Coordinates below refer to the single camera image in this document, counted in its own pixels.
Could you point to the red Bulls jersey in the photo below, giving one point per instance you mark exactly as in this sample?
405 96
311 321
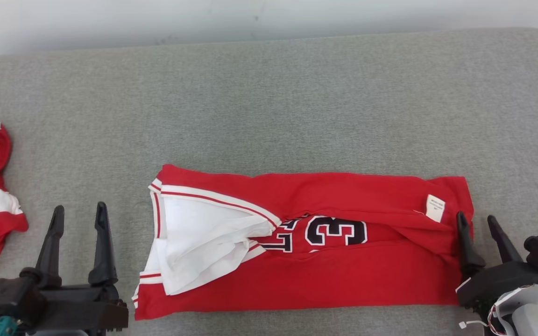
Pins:
343 280

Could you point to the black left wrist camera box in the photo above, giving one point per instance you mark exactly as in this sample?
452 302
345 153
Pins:
7 298

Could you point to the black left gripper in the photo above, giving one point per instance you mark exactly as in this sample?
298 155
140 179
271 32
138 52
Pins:
87 310

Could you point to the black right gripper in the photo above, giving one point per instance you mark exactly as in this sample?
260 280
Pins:
498 282

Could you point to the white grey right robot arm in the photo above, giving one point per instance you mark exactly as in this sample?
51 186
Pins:
530 322

